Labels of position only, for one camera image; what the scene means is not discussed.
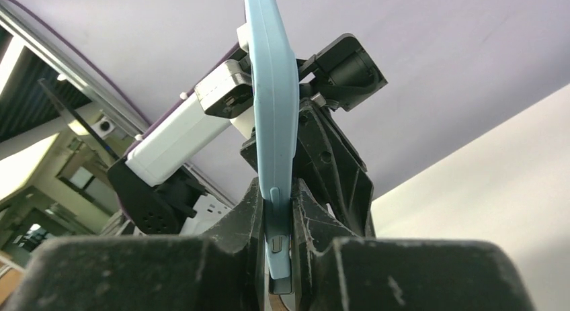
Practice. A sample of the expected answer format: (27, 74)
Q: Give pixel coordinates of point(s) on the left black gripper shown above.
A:
(345, 75)

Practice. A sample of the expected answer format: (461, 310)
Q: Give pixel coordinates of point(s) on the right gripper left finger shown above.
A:
(221, 269)

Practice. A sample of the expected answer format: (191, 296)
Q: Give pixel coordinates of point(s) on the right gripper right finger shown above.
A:
(335, 269)

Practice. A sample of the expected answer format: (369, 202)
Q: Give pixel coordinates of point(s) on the blue case phone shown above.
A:
(276, 109)

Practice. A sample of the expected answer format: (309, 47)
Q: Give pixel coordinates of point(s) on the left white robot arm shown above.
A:
(158, 194)

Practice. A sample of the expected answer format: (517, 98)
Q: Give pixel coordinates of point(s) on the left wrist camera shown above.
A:
(227, 91)

